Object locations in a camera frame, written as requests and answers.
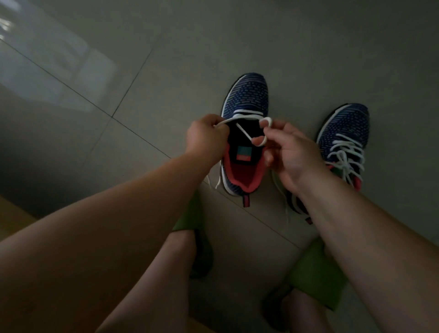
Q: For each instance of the person's leg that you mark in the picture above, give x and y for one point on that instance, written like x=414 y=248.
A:
x=154 y=295
x=301 y=314

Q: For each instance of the person's right leg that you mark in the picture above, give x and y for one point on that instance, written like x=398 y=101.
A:
x=301 y=314

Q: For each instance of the blue knit sneaker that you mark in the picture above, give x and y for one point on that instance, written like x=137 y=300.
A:
x=346 y=123
x=247 y=89

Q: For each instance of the person's right hand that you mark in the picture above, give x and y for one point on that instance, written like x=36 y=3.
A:
x=291 y=154

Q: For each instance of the person's right forearm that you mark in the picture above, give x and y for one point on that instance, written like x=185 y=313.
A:
x=377 y=254

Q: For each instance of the green foam slipper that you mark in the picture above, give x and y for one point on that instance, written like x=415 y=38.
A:
x=315 y=274
x=193 y=219

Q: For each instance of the person's left forearm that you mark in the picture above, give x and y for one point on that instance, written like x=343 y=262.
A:
x=82 y=257

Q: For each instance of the person's left hand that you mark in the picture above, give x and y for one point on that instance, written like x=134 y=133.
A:
x=205 y=140

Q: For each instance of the person's left leg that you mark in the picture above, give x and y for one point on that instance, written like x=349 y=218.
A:
x=154 y=295

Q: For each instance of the white shoelace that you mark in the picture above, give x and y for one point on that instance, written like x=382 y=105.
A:
x=243 y=132
x=346 y=157

